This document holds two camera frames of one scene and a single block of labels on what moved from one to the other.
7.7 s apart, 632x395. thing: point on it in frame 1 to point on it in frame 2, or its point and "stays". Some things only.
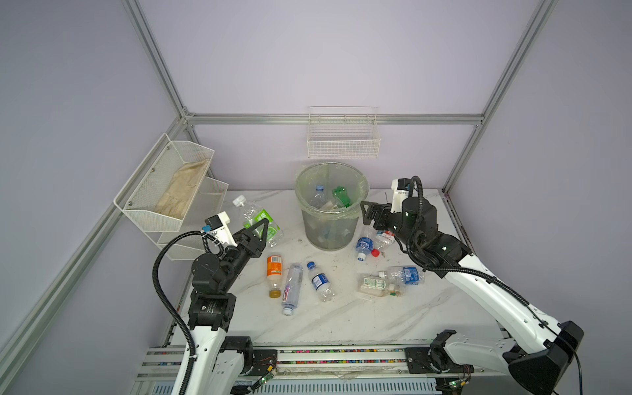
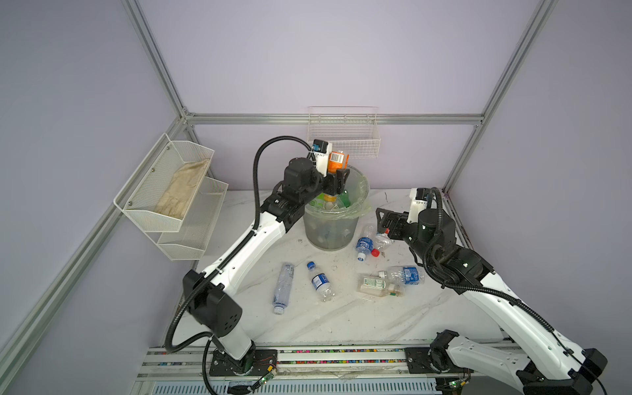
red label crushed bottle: [383, 239] stays
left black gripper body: [236, 259] to [331, 185]
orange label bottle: [274, 272] to [337, 160]
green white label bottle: [381, 284] stays
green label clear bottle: [252, 213] to [327, 202]
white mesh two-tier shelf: [170, 194] stays
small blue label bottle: [320, 282] stays
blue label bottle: [407, 275] stays
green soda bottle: [340, 192] stays
